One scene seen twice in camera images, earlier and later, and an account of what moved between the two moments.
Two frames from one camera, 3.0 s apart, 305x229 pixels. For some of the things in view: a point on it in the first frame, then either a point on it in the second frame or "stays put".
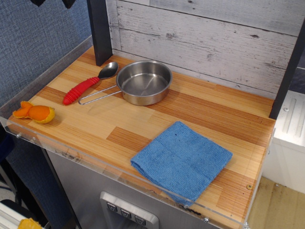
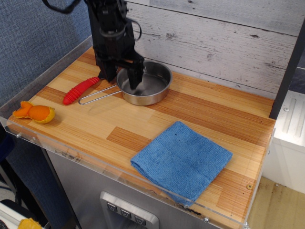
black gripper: (68, 3) → (113, 39)
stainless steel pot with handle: (142, 83) stays put
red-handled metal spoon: (109, 70) stays put
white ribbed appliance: (284, 160) stays put
